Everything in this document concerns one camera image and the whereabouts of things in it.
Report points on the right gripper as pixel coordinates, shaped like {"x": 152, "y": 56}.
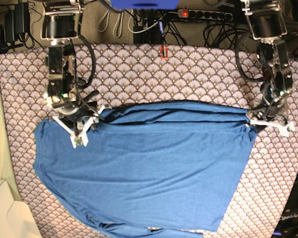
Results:
{"x": 71, "y": 114}

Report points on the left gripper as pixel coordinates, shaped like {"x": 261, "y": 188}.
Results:
{"x": 273, "y": 110}

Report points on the blue T-shirt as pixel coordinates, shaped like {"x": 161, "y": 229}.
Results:
{"x": 161, "y": 170}

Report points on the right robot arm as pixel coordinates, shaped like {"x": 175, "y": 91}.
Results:
{"x": 61, "y": 25}

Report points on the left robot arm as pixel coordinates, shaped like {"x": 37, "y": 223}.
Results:
{"x": 267, "y": 27}

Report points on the fan-patterned tablecloth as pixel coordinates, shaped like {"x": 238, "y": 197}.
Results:
{"x": 137, "y": 74}

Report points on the black power adapter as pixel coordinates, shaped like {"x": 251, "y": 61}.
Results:
{"x": 17, "y": 23}

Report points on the red table clamp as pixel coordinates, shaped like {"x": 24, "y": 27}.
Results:
{"x": 164, "y": 52}

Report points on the blue box top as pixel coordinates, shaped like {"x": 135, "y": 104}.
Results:
{"x": 145, "y": 4}

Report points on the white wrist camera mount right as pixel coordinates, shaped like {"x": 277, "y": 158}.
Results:
{"x": 78, "y": 135}

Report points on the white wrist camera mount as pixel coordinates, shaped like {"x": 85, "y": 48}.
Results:
{"x": 280, "y": 122}
{"x": 78, "y": 135}

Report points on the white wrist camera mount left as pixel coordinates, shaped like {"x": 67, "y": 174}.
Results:
{"x": 280, "y": 122}

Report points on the black power strip red switch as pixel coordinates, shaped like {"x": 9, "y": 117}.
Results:
{"x": 205, "y": 15}

